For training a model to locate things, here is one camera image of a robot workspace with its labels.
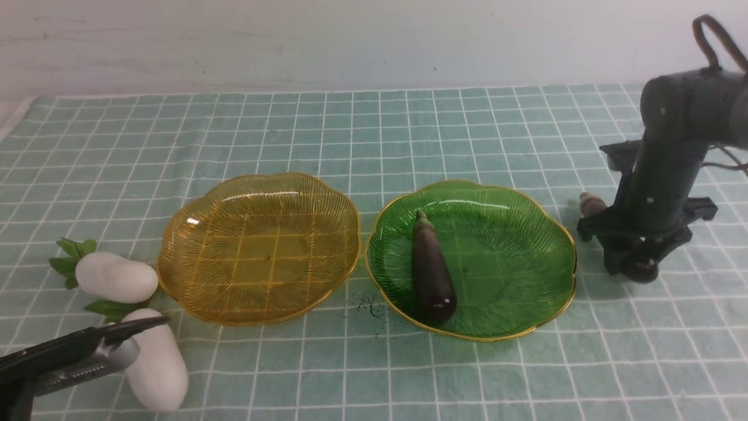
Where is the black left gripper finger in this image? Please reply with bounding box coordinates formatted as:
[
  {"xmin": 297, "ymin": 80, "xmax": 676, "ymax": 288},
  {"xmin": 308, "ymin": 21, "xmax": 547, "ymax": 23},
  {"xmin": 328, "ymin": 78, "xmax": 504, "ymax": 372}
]
[{"xmin": 1, "ymin": 315, "xmax": 170, "ymax": 375}]

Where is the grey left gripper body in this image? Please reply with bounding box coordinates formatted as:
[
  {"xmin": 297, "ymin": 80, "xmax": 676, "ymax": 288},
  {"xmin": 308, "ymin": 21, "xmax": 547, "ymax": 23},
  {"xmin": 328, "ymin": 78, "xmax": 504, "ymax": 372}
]
[{"xmin": 1, "ymin": 339, "xmax": 140, "ymax": 420}]

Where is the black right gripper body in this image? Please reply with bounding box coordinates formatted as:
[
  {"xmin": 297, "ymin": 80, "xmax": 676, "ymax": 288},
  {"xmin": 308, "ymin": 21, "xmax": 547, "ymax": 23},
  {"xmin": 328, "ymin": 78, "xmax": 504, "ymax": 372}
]
[{"xmin": 577, "ymin": 140, "xmax": 718, "ymax": 272}]

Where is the dark purple eggplant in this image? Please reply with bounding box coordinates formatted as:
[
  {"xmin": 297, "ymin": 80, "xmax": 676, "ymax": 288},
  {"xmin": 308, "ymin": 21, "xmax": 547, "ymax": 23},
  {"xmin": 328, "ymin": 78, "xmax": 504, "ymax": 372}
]
[
  {"xmin": 411, "ymin": 210, "xmax": 457, "ymax": 325},
  {"xmin": 579, "ymin": 192, "xmax": 658, "ymax": 284}
]

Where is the white radish with leaves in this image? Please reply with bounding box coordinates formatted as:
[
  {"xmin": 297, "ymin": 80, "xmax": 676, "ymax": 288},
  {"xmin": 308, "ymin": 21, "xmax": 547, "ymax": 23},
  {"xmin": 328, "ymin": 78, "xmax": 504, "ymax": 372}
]
[
  {"xmin": 49, "ymin": 237, "xmax": 158, "ymax": 304},
  {"xmin": 97, "ymin": 323, "xmax": 189, "ymax": 413}
]

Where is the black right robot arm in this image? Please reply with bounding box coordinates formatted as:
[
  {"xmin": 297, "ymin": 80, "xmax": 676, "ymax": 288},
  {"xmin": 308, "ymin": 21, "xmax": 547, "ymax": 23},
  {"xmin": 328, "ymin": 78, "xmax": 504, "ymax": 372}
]
[{"xmin": 577, "ymin": 69, "xmax": 747, "ymax": 283}]

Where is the green glass plate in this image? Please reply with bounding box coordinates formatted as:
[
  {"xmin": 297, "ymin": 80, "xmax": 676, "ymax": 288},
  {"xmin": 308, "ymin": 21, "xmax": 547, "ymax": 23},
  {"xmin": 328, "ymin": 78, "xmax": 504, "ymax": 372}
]
[{"xmin": 365, "ymin": 180, "xmax": 578, "ymax": 342}]

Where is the amber glass plate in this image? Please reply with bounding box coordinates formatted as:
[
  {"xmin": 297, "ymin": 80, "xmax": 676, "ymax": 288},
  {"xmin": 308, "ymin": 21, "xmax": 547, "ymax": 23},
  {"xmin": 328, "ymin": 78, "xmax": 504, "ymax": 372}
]
[{"xmin": 155, "ymin": 172, "xmax": 361, "ymax": 327}]

